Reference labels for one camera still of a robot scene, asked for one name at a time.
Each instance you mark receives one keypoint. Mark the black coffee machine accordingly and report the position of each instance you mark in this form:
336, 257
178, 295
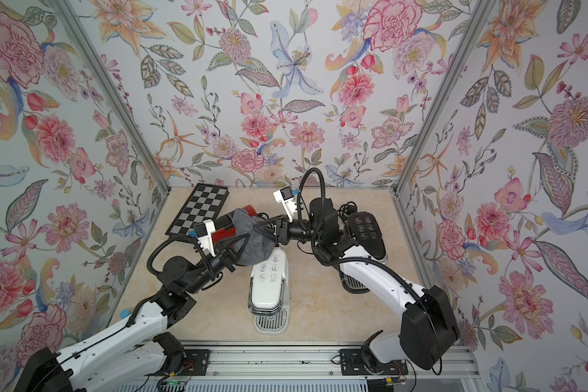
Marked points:
363, 228

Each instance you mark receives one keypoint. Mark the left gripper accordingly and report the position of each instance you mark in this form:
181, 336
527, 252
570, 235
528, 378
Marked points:
224, 257

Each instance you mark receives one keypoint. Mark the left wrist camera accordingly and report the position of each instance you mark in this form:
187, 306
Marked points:
203, 232

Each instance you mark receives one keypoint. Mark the black white chessboard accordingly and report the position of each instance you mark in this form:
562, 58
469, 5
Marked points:
204, 203

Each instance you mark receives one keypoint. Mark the red coffee machine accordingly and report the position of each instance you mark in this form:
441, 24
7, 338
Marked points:
230, 224

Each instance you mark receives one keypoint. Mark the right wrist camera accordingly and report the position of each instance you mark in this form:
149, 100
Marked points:
287, 197

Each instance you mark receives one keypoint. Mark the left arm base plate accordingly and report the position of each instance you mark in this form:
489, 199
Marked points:
193, 362

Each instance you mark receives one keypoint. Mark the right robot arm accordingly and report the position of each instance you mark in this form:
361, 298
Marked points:
353, 244

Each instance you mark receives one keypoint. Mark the aluminium rail frame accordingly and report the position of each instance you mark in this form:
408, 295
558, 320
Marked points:
260, 367

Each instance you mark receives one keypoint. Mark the blue cylinder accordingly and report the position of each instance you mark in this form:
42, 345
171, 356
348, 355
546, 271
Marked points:
124, 313

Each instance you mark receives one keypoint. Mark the grey cleaning cloth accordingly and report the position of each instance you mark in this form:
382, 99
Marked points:
258, 248

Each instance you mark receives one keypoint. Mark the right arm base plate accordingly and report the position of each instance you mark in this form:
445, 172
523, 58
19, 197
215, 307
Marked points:
356, 362

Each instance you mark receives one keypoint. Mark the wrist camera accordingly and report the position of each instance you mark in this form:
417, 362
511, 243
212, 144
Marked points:
287, 197
203, 232

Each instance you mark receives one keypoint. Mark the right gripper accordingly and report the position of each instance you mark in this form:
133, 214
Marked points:
287, 230

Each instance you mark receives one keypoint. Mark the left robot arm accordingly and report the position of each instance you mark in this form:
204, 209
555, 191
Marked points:
139, 345

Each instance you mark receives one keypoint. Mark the white coffee machine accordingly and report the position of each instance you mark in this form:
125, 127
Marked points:
269, 299

